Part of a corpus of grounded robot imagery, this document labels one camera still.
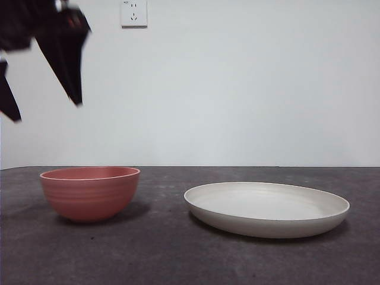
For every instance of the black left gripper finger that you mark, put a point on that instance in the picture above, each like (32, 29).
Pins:
(65, 62)
(7, 98)

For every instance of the red ribbed bowl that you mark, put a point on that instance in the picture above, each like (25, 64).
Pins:
(89, 199)

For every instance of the white round plate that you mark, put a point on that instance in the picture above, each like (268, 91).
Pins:
(267, 219)

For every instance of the white wall socket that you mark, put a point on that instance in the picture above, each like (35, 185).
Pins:
(134, 15)

